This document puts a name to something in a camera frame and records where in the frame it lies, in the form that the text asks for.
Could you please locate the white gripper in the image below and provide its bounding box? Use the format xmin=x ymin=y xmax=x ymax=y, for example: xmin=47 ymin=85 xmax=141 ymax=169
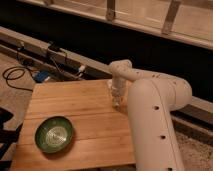
xmin=107 ymin=77 xmax=127 ymax=106

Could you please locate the small white bottle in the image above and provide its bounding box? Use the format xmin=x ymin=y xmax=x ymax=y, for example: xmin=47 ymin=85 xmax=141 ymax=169
xmin=113 ymin=94 xmax=121 ymax=108

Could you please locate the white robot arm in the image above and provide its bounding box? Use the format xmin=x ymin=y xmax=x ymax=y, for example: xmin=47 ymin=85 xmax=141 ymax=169
xmin=109 ymin=60 xmax=192 ymax=171

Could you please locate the green ceramic bowl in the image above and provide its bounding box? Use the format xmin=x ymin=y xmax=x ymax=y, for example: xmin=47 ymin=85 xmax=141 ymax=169
xmin=34 ymin=116 xmax=74 ymax=154

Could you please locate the white plug connector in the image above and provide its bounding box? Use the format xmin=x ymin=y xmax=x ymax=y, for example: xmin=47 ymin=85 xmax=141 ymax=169
xmin=78 ymin=65 xmax=86 ymax=74

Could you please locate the wooden board table top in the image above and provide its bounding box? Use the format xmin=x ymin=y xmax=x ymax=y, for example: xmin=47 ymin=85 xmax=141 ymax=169
xmin=10 ymin=80 xmax=134 ymax=171

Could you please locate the blue box on floor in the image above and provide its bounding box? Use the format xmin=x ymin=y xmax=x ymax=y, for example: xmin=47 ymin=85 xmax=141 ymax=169
xmin=34 ymin=70 xmax=50 ymax=83

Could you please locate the black clamp on rail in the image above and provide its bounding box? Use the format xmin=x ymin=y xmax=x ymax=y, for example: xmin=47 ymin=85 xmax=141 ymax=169
xmin=46 ymin=41 xmax=67 ymax=57

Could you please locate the metal rail beam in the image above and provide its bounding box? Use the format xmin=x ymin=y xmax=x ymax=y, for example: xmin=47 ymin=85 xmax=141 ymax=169
xmin=0 ymin=26 xmax=213 ymax=126

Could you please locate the black coiled cable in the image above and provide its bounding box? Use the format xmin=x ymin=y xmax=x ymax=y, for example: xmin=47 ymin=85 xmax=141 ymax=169
xmin=2 ymin=65 xmax=35 ymax=93

